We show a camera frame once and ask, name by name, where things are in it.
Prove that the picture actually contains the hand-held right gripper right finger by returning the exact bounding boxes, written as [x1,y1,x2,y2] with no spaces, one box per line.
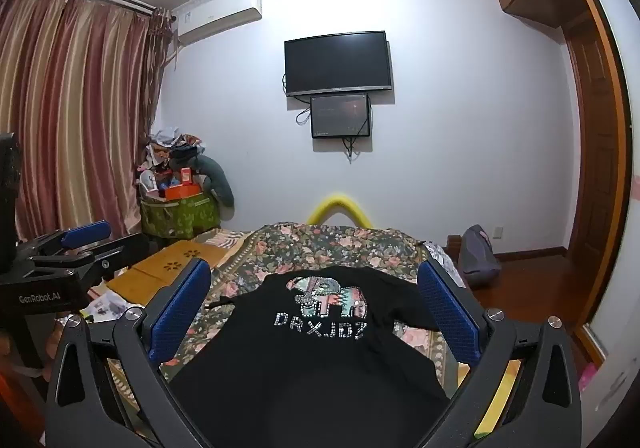
[417,258,583,448]

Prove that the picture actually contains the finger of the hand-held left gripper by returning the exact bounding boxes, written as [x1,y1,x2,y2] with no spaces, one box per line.
[30,233,152,286]
[20,221,112,260]

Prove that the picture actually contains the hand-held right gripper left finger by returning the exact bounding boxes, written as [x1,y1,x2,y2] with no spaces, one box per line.
[44,258,213,448]

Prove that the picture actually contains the black printed t-shirt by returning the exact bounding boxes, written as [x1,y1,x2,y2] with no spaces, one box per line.
[167,265,451,448]

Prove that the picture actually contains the brown cardboard box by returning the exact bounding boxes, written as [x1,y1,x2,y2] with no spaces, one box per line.
[107,241,226,306]

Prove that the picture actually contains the printed white bag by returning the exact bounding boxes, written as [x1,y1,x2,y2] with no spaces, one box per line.
[79,289,147,325]

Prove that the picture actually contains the black and white patterned cloth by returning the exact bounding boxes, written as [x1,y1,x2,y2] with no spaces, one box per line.
[425,242,467,290]

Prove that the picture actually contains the grey backpack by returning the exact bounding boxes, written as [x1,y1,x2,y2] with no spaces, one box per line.
[459,224,502,287]

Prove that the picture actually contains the green storage bin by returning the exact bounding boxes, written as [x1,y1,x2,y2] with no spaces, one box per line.
[140,188,221,237]

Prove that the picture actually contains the striped pink sheet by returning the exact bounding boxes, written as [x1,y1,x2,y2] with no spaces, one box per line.
[199,229,247,255]

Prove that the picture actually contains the orange box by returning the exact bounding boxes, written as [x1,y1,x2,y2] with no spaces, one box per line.
[164,184,201,202]

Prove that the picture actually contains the yellow cloth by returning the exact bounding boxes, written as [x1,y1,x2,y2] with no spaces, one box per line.
[474,358,522,439]

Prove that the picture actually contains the pile of mixed clutter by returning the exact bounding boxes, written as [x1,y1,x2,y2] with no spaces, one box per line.
[134,128,207,195]

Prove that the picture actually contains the pink striped curtain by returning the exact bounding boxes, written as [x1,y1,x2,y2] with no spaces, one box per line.
[0,0,173,243]

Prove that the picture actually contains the floral blanket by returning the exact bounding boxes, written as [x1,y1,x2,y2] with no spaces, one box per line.
[100,223,506,431]

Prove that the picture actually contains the grey plush toy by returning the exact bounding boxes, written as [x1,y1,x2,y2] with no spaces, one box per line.
[170,154,236,222]

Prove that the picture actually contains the yellow foam hoop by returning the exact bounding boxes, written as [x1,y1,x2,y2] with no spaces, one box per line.
[306,191,373,229]

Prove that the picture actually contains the wooden door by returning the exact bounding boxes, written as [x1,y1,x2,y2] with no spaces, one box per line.
[567,0,640,409]
[562,11,623,254]

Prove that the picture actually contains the white air conditioner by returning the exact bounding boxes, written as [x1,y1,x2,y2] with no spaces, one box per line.
[174,0,263,46]

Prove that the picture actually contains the small black wall monitor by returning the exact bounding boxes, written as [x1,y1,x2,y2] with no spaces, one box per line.
[310,93,372,139]

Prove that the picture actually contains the black wall television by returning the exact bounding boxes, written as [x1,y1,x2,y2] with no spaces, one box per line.
[284,31,392,98]

